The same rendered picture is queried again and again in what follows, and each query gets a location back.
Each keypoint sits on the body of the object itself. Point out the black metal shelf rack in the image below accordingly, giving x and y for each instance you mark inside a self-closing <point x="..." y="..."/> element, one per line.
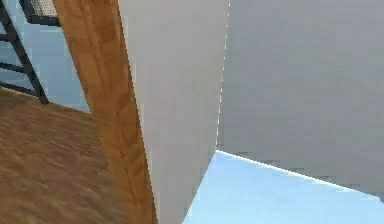
<point x="23" y="60"/>

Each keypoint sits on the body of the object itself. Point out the brown wooden door frame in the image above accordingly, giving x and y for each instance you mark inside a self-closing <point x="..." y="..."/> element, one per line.
<point x="106" y="100"/>

